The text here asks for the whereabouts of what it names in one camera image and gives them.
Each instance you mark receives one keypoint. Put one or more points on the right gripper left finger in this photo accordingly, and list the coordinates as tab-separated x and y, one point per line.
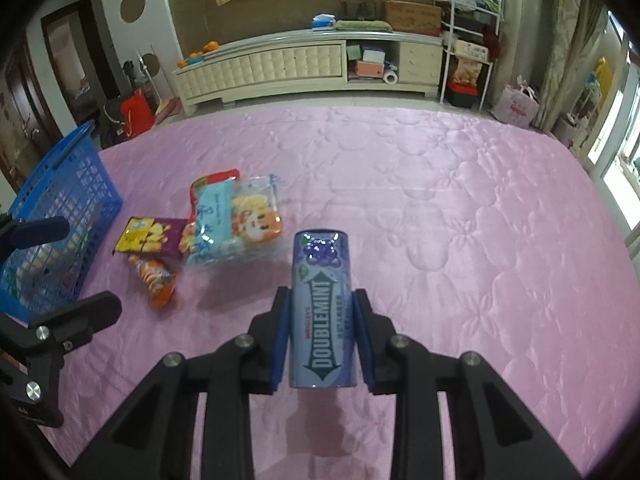
151	434

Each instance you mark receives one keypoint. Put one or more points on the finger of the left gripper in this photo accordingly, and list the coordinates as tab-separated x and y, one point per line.
33	355
18	234

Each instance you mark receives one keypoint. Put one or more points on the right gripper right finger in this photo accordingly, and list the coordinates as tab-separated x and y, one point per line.
493	433

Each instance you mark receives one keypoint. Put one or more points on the blue plastic basket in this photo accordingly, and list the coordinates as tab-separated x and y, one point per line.
70	182

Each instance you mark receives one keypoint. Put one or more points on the purple cracker packet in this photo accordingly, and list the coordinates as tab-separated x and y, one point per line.
151	236

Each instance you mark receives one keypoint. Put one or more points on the doublemint gum bottle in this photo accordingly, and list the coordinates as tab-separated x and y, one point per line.
322	312

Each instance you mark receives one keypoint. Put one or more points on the light blue cartoon packet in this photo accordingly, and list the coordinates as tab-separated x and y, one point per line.
236	220

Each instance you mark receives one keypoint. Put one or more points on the orange small snack packet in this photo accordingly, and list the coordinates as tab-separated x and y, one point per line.
158	280

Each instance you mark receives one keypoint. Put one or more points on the brown wooden door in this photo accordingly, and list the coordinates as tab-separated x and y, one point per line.
28	130

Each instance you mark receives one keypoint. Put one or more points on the black bag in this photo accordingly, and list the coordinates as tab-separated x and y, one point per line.
111	125

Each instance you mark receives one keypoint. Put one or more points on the red bag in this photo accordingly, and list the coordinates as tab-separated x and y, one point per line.
136	114

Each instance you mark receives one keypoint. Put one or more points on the pink quilted tablecloth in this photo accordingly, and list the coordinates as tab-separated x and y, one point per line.
467	233

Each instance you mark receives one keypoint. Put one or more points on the red snack packet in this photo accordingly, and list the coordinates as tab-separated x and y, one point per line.
199	184

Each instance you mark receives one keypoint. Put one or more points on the oranges on plate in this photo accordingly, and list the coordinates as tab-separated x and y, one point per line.
198	56

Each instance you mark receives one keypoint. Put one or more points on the pink gift bag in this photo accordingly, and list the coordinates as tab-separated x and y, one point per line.
517	105

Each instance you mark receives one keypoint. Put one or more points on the cream tv cabinet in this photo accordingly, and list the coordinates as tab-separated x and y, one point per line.
305	61

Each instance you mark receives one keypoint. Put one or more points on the blue tissue pack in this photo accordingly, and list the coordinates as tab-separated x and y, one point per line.
323	21

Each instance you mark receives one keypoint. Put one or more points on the green folded cloth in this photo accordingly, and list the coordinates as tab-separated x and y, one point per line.
362	26

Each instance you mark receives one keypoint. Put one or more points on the white metal shelf rack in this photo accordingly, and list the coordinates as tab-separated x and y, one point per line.
471	40

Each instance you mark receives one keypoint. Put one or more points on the cardboard box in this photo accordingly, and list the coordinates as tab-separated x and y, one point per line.
416	18

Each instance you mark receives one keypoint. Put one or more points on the patterned curtain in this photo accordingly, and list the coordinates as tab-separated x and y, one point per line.
576	27

